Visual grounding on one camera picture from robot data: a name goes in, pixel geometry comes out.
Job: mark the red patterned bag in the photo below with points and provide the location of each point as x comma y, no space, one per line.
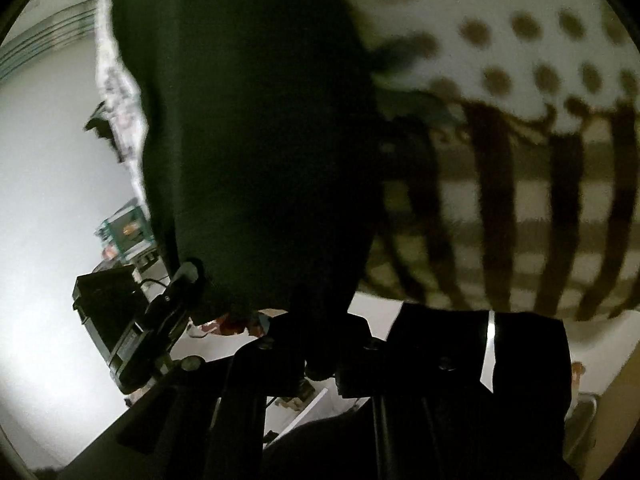
225,324

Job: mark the dark striped sweater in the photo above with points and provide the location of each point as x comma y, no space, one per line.
250,135

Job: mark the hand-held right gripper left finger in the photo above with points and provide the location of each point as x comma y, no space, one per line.
245,385

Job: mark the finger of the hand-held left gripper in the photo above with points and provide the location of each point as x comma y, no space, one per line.
175,300

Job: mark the person's right leg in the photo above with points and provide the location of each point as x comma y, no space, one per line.
530,360

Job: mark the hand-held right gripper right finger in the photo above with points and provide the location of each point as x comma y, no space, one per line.
400,410

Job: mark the teal storage rack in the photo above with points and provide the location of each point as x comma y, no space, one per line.
127,232

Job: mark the floral bed blanket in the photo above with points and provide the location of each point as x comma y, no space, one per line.
525,60

